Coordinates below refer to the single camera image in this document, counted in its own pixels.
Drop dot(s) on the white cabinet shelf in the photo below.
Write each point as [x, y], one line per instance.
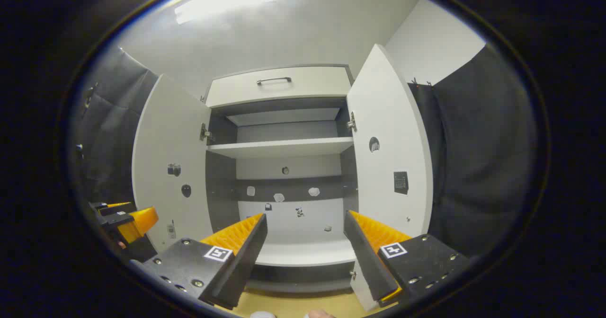
[284, 147]

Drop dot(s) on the white shoe cabinet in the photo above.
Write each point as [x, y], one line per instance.
[293, 223]

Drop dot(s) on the white cabinet drawer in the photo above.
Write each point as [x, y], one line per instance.
[236, 91]

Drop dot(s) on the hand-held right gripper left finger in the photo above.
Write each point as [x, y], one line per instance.
[246, 256]

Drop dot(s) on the white door with cat sticker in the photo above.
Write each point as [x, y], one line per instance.
[388, 119]

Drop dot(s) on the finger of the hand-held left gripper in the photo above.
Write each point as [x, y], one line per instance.
[142, 221]
[118, 206]

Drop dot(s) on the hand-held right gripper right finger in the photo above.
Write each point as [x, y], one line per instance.
[369, 256]

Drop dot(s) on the white door with camera sticker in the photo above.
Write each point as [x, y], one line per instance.
[165, 133]

